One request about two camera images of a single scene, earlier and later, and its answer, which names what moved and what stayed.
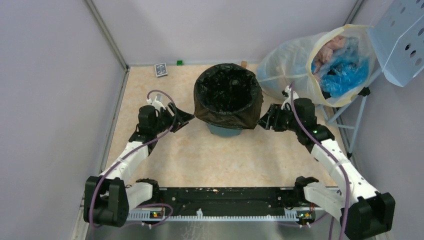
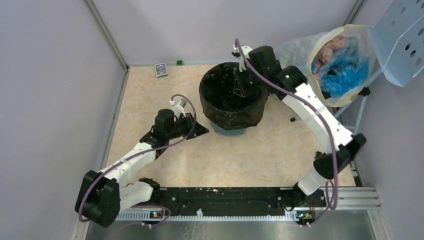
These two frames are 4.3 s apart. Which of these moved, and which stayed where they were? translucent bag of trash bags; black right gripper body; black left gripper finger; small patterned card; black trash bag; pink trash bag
Moved: black right gripper body; black left gripper finger
Stayed: black trash bag; small patterned card; pink trash bag; translucent bag of trash bags
